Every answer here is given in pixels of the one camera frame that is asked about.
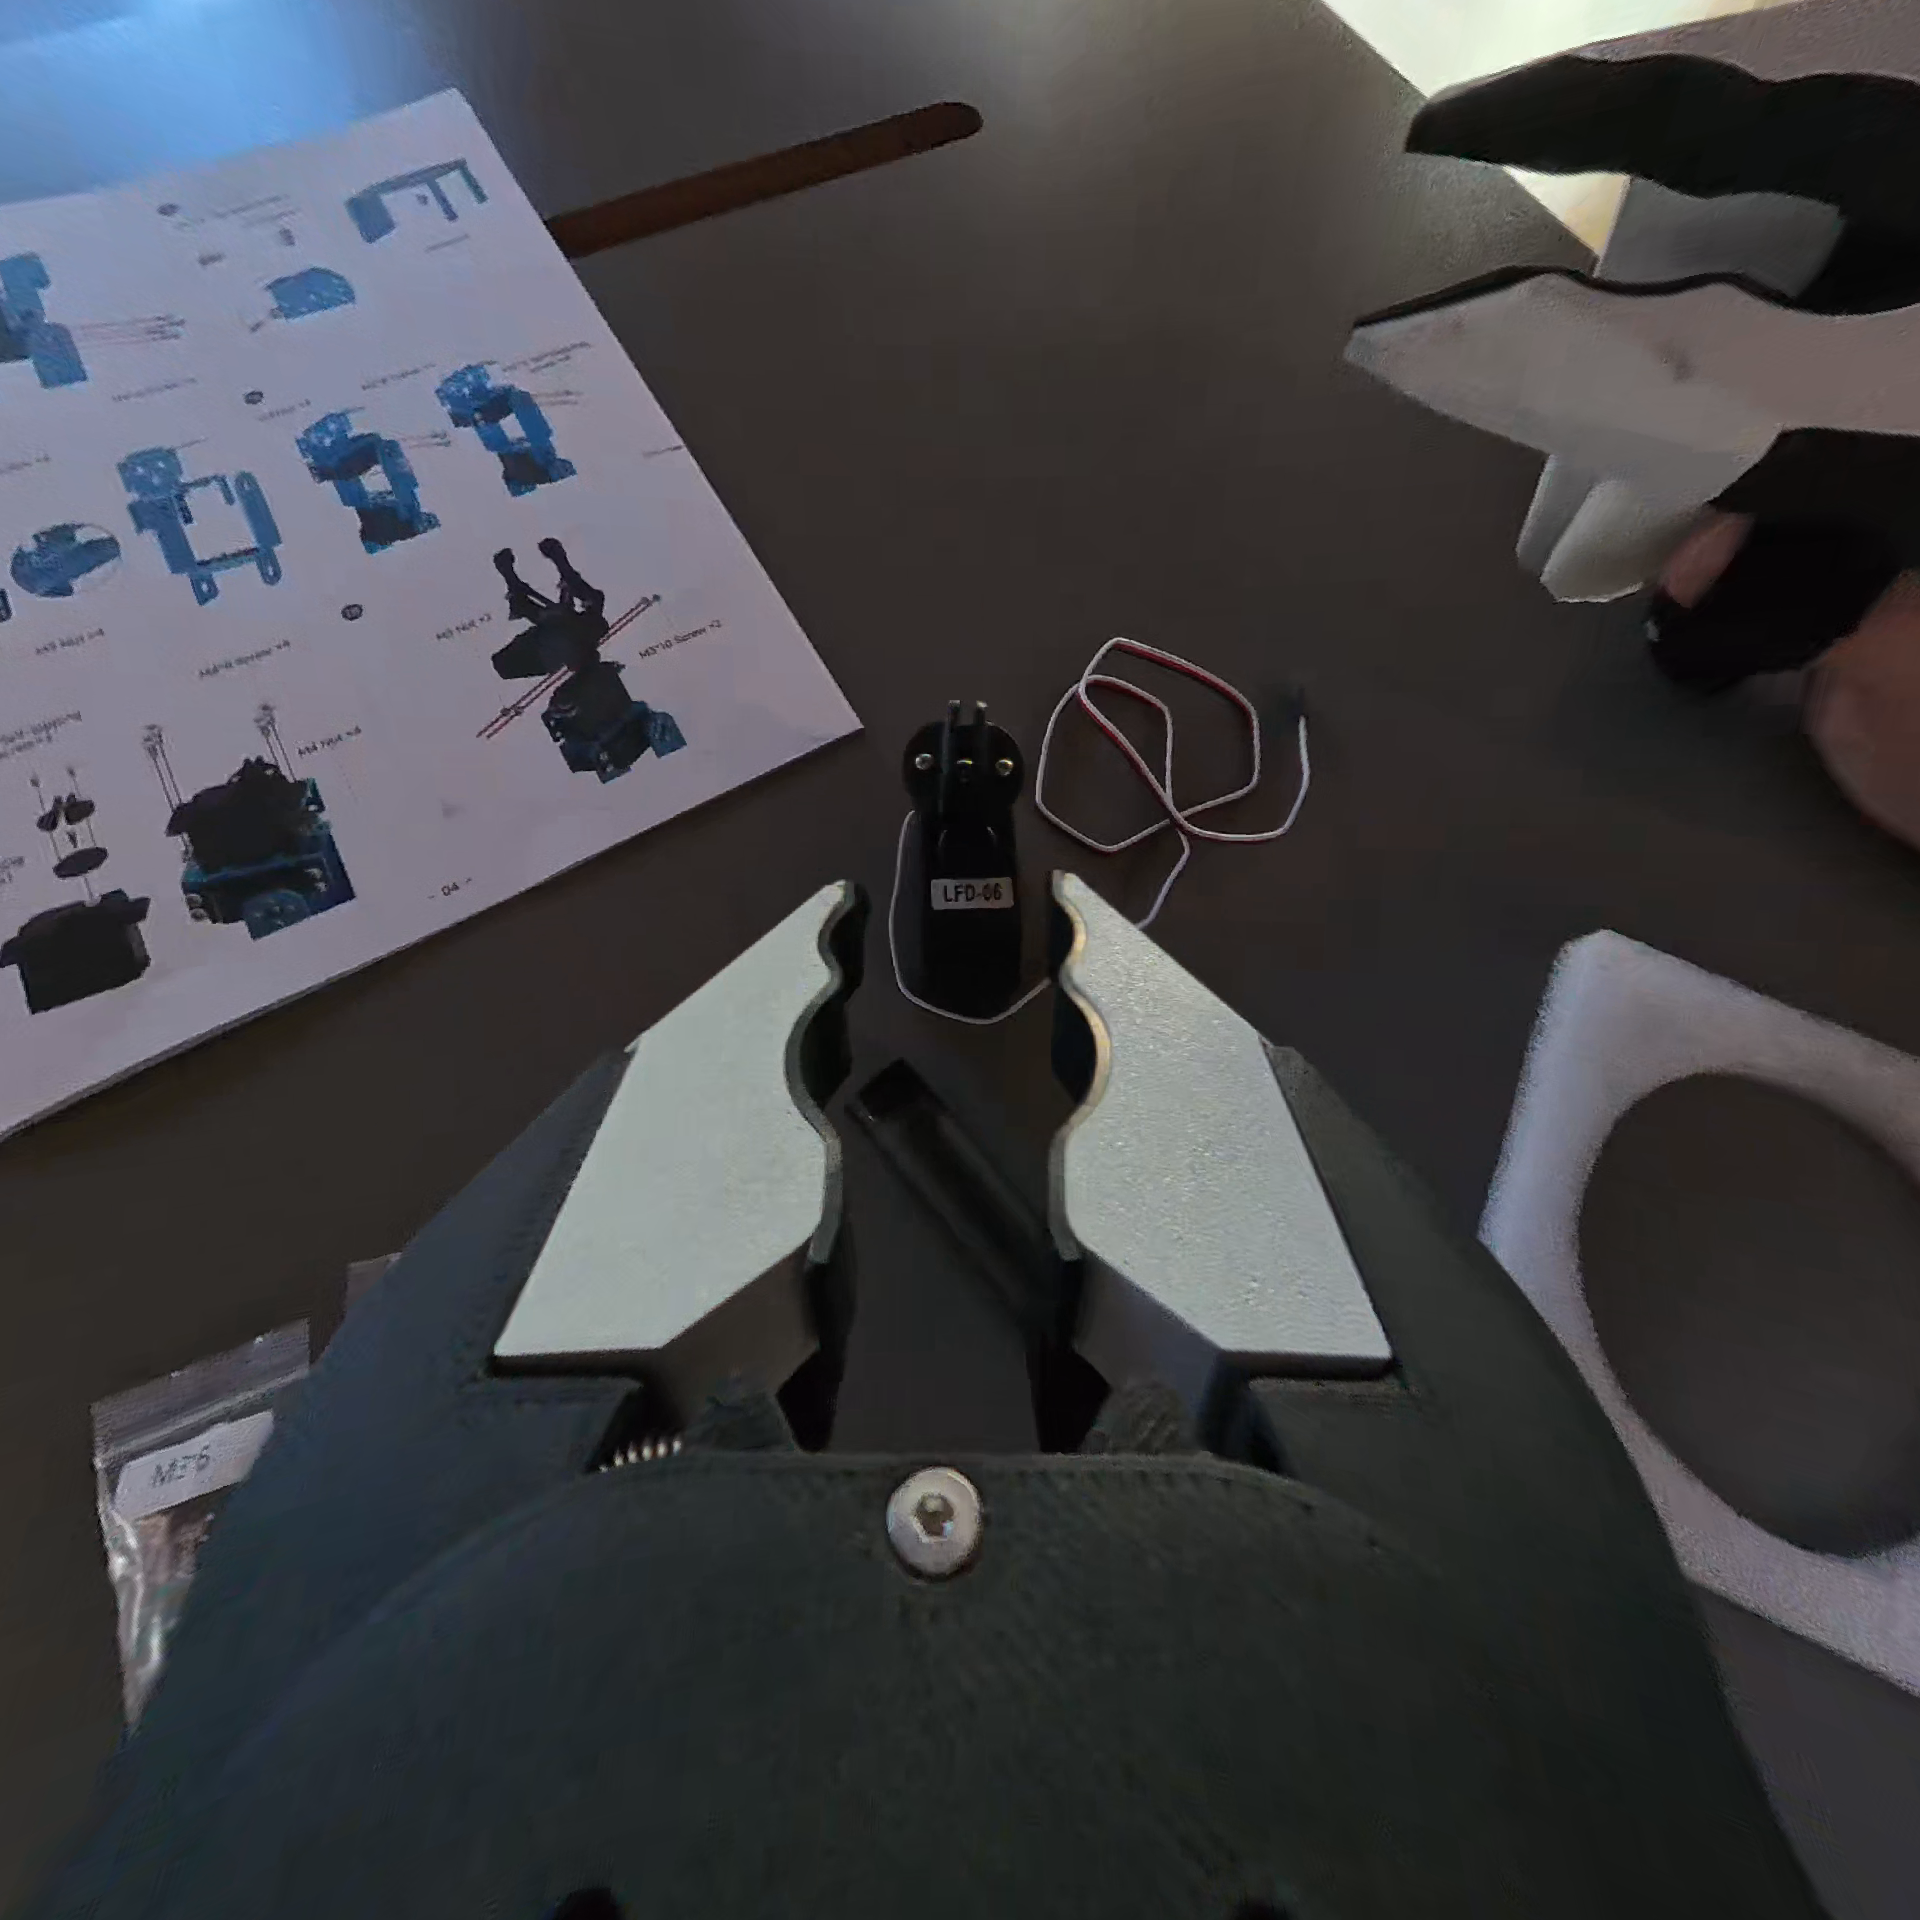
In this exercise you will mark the black pen screwdriver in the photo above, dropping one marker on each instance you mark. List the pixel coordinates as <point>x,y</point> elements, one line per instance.
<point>930,1154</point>

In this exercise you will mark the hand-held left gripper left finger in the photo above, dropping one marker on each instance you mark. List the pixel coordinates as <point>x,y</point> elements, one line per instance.
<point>675,1200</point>

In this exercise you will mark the open assembly instruction booklet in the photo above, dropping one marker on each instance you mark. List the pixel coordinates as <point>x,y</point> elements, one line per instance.
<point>704,600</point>

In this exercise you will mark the black servo motor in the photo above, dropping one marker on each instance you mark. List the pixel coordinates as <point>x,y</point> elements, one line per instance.
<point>968,944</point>

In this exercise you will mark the person's right hand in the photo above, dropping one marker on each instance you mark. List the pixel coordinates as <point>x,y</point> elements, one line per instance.
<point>1874,720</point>

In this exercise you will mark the white foam frame round hole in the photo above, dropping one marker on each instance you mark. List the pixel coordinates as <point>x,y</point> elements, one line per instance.
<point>1558,1080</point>

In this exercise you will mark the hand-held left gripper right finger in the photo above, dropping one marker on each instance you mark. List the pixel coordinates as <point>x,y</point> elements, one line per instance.
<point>1213,1200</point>

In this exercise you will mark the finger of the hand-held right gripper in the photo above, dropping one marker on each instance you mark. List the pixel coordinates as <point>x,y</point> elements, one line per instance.
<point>1650,129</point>
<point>1650,375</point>

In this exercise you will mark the dark grey desk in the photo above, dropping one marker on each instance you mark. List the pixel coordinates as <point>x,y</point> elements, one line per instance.
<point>1124,450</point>

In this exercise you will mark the group of clear screw bags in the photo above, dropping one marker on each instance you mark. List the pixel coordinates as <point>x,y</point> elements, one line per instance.
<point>164,1560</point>

